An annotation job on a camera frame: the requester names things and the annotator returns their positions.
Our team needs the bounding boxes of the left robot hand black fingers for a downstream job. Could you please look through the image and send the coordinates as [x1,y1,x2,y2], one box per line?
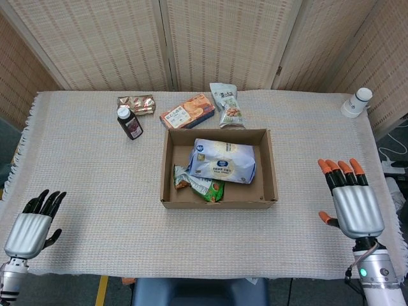
[3,189,68,259]

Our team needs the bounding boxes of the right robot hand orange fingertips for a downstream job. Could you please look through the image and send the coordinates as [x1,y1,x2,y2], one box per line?
[317,158,386,239]

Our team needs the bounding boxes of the white blue snack bag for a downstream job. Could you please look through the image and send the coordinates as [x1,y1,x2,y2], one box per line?
[185,138,257,185]

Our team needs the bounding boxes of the green snack packet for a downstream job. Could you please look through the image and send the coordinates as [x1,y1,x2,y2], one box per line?
[172,164,226,203]

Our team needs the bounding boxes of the brown cardboard box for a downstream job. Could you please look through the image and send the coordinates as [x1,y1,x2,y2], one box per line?
[159,127,279,210]

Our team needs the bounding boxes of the pale green nut packet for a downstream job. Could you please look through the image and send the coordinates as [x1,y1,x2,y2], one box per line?
[209,82,247,129]

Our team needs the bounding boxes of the red gold foil packet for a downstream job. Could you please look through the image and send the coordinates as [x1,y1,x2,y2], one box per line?
[117,94,157,118]

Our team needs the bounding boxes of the orange biscuit box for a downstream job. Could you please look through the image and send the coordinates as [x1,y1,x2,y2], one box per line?
[159,92,215,129]

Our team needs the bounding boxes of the white power strip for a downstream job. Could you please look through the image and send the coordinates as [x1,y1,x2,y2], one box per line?
[381,160,408,175]

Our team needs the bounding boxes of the white cylindrical device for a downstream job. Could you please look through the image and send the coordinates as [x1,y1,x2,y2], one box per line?
[340,87,374,119]

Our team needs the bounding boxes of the dark brown bottle white cap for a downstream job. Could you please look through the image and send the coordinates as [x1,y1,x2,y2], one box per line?
[116,106,144,141]

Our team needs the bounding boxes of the beige woven tablecloth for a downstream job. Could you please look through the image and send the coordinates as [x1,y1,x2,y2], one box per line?
[0,89,408,281]

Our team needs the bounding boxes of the dark blue chair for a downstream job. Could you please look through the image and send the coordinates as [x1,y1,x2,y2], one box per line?
[131,277,272,306]

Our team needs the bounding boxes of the woven folding screen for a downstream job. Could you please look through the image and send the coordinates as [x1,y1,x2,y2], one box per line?
[0,0,408,141]

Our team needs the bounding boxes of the white cable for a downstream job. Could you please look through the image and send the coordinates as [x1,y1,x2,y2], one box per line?
[377,114,408,164]

